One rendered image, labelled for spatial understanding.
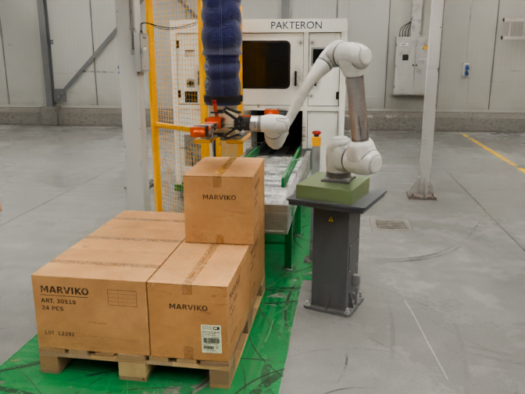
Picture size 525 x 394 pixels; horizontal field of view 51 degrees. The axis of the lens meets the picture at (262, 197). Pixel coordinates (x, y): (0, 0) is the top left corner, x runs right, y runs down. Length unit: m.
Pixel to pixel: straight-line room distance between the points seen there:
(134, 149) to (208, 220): 1.69
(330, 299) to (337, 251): 0.33
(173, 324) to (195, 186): 0.80
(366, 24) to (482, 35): 2.40
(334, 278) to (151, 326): 1.28
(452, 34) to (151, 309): 10.79
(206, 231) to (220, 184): 0.30
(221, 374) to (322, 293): 1.06
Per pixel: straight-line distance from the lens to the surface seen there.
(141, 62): 4.58
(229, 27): 3.24
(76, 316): 2.98
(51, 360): 3.17
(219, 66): 3.24
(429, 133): 6.56
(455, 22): 12.79
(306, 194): 3.37
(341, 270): 3.54
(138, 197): 4.80
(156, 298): 2.76
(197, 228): 3.21
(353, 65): 3.10
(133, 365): 2.98
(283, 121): 3.01
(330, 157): 3.41
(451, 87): 12.80
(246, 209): 3.13
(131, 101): 4.67
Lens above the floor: 1.60
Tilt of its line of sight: 14 degrees down
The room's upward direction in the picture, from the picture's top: straight up
